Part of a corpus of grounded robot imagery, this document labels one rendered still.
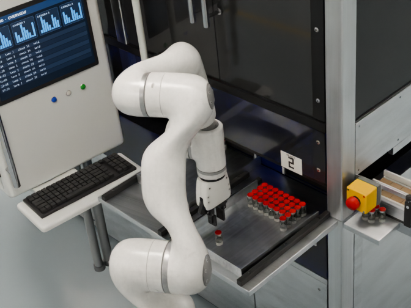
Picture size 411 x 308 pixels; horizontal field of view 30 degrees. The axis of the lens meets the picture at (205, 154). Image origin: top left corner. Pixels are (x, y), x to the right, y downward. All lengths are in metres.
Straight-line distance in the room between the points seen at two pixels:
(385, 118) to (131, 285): 1.00
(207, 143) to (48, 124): 0.86
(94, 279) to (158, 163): 2.00
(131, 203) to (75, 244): 1.32
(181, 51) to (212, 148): 0.39
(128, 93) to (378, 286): 1.42
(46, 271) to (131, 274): 2.02
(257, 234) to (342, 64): 0.60
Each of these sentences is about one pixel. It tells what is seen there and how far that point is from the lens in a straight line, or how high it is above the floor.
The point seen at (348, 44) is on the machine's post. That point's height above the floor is 1.47.
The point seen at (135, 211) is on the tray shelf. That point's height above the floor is 0.88.
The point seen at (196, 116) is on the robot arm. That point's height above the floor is 1.56.
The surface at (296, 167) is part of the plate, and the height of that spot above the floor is 1.01.
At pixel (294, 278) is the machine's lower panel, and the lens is 2.72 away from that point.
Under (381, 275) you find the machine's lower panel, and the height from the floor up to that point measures 0.49.
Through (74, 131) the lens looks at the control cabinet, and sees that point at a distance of 2.84.
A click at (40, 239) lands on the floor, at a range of 3.93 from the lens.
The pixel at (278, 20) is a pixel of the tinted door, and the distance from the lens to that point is 2.19.
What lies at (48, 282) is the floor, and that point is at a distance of 3.68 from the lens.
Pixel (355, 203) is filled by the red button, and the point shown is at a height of 1.01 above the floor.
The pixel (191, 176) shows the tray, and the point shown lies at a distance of 2.62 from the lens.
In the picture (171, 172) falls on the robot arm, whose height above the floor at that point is 1.44.
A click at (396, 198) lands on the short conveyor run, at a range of 2.40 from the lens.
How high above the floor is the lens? 2.40
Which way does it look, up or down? 34 degrees down
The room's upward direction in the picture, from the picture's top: 7 degrees counter-clockwise
